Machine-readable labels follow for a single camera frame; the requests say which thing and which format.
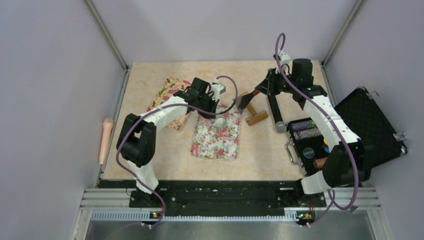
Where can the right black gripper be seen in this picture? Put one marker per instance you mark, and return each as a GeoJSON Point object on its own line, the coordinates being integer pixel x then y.
{"type": "Point", "coordinates": [268, 86]}

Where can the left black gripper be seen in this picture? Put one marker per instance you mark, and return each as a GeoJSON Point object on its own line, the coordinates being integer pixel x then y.
{"type": "Point", "coordinates": [213, 104]}

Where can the metal scraper with red handle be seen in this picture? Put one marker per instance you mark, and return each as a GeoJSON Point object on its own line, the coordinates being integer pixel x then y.
{"type": "Point", "coordinates": [242, 101]}

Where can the wooden double-ended rolling pin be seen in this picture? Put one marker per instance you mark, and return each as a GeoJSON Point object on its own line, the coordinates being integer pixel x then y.
{"type": "Point", "coordinates": [255, 117]}

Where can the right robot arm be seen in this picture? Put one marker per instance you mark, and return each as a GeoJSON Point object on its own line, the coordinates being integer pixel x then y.
{"type": "Point", "coordinates": [350, 158]}

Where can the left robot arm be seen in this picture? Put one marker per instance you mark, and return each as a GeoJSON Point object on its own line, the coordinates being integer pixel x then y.
{"type": "Point", "coordinates": [137, 140]}

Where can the black ridged rolling stick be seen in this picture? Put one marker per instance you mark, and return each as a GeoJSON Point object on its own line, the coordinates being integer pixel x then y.
{"type": "Point", "coordinates": [275, 110]}

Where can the grey round knob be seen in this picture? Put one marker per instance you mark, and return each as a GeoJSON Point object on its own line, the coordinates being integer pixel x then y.
{"type": "Point", "coordinates": [280, 127]}

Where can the open black poker chip case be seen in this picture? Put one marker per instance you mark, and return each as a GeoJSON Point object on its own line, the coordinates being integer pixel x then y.
{"type": "Point", "coordinates": [361, 114]}

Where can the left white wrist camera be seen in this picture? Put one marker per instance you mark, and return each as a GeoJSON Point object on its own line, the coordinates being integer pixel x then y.
{"type": "Point", "coordinates": [217, 90]}

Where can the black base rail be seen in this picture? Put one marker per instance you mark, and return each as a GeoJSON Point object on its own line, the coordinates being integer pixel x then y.
{"type": "Point", "coordinates": [207, 201]}

